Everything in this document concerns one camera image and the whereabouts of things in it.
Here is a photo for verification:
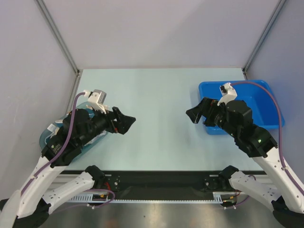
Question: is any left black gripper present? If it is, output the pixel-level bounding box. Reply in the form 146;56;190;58
78;103;136;145

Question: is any blue plastic bin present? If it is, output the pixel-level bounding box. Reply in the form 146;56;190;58
199;81;279;131

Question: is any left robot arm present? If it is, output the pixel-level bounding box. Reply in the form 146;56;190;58
0;107;136;228

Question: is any aluminium frame post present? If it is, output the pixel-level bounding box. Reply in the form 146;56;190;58
242;0;287;79
34;0;80;76

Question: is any left aluminium frame post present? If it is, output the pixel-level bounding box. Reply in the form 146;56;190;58
34;0;80;76

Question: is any white cable duct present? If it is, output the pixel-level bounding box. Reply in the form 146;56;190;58
67;191;247;204

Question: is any lavender white cloth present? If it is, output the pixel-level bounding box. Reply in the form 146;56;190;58
39;114;107;149

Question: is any right aluminium frame post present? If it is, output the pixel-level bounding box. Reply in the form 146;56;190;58
242;0;287;79

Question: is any aluminium front rail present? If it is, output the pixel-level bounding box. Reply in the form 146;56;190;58
48;174;277;190

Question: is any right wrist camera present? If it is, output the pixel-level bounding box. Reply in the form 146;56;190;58
217;82;237;106

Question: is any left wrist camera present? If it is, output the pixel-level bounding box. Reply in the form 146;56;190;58
83;89;109;114

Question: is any teal translucent basket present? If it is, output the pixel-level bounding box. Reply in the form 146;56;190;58
40;107;115;167

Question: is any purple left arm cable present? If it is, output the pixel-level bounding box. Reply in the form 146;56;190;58
20;92;92;198

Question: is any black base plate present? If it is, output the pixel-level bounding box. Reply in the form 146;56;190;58
59;170;250;201

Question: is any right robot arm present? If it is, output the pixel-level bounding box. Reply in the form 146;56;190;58
186;97;304;228

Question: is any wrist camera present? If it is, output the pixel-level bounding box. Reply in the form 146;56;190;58
83;89;109;114
217;82;237;106

